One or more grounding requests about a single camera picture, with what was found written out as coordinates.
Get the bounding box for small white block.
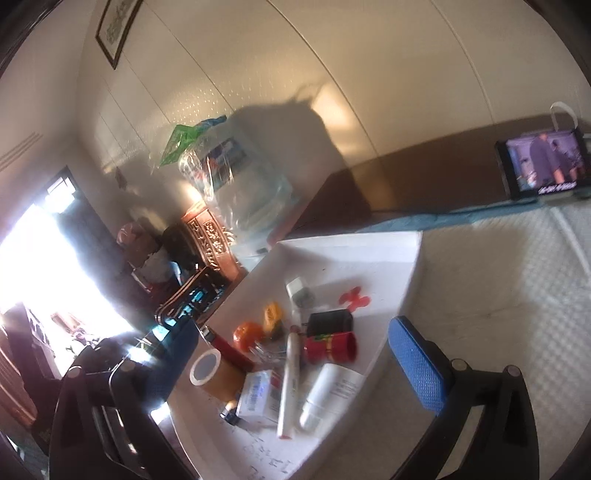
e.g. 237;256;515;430
285;275;318;308

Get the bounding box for carved wooden chair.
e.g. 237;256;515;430
154;202;247;324

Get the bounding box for black binder clip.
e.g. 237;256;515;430
306;311;355;336

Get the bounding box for framed wall picture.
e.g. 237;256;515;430
95;0;145;71

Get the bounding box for brown tape roll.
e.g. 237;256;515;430
188;348;246;403

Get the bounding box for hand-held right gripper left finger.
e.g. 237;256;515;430
48;318;200;480

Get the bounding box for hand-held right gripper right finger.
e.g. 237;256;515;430
388;316;542;480

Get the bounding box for white bottle with label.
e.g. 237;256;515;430
298;363;366;433

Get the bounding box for red lighter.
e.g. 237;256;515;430
200;325;256;371

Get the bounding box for large water bottle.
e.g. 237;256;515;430
178;115;306;257

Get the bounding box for small white medicine carton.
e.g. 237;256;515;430
237;369;283;422

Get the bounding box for white cable loop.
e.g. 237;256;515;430
549;102;581;133

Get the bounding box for small red box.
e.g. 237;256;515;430
304;332;359;366

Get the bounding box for black smartphone on stand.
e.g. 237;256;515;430
494;128;591;202

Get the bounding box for blue underlay mat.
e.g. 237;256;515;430
358;198;591;234

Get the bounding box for orange round object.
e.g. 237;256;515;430
232;321;265;359

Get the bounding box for white cardboard box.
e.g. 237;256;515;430
167;231;424;480

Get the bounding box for white quilted pad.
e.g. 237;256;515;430
318;200;591;480

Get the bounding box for white tube with red band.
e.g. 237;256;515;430
276;325;304;440

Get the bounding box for green plastic packet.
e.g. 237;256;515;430
159;124;198;168

